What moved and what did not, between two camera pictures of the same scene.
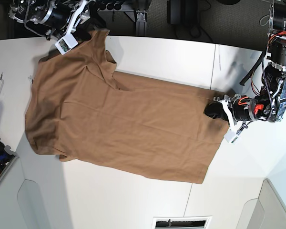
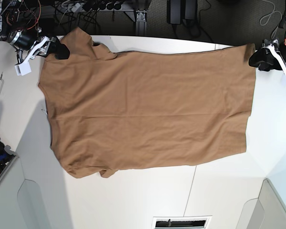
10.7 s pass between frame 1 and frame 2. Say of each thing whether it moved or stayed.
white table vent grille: stayed
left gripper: moved
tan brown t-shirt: moved
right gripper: moved
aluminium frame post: stayed
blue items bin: stayed
